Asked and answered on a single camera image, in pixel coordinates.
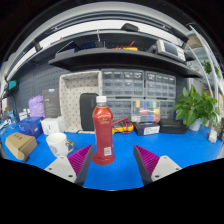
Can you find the yellow multimeter with red leads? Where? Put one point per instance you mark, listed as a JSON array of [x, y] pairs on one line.
[[125, 128]]

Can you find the small white charger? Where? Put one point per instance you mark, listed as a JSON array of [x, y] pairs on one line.
[[213, 136]]

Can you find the white carton box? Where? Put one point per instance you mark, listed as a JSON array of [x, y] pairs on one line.
[[51, 126]]

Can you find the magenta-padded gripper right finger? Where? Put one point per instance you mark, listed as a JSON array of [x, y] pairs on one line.
[[162, 166]]

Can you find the blue carton box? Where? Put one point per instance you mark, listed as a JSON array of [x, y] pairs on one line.
[[30, 126]]

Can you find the dark grey carton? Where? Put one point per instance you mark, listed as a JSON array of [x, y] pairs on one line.
[[51, 102]]

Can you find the small black box white label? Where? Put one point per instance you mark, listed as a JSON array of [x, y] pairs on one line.
[[147, 128]]

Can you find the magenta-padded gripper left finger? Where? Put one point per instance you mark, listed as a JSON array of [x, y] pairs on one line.
[[62, 167]]

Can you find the black wall shelf unit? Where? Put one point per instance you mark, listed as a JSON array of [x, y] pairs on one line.
[[116, 61]]

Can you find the red drink bottle white cap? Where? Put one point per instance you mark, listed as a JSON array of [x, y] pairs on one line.
[[102, 130]]

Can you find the beige dotted storage tray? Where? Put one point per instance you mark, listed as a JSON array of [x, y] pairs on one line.
[[70, 100]]

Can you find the white metal rack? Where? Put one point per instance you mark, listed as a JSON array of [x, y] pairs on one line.
[[208, 53]]

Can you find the teal box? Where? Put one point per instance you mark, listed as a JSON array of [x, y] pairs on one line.
[[12, 85]]

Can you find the clear organizer box colourful parts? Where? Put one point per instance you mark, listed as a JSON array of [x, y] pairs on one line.
[[145, 110]]

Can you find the brown cardboard box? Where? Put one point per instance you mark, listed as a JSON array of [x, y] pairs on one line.
[[20, 145]]

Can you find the black rounded case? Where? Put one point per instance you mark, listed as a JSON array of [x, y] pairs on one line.
[[86, 111]]

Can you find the grey small-parts drawer cabinet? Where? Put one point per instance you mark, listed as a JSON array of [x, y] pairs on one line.
[[122, 83], [120, 108], [167, 109], [160, 85]]

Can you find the black flat case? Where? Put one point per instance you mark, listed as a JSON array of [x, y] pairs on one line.
[[173, 126]]

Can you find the green potted plant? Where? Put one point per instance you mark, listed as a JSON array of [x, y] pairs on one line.
[[195, 106]]

